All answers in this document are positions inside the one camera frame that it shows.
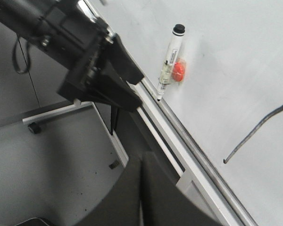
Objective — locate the whiteboard stand base with caster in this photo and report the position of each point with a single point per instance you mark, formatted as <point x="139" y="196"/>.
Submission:
<point x="32" y="122"/>

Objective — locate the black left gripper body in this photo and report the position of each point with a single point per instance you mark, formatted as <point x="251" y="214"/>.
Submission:
<point x="71" y="38"/>

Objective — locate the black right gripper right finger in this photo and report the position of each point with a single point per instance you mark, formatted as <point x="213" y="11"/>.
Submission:
<point x="163" y="204"/>

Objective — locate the aluminium whiteboard tray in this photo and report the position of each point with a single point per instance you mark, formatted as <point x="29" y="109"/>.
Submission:
<point x="198" y="179"/>

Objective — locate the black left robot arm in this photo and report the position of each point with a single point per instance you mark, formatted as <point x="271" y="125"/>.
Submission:
<point x="99" y="67"/>

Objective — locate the white whiteboard marker pen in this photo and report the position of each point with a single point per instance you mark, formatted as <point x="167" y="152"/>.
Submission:
<point x="170" y="59"/>

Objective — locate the red round magnet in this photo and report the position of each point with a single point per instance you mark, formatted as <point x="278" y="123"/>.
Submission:
<point x="178" y="71"/>

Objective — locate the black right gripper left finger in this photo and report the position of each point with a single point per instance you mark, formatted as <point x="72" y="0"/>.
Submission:
<point x="121" y="206"/>

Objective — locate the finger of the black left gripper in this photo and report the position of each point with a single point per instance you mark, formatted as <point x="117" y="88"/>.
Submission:
<point x="108" y="89"/>
<point x="121" y="61"/>

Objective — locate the white whiteboard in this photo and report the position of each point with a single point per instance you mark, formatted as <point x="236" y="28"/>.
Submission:
<point x="233" y="85"/>

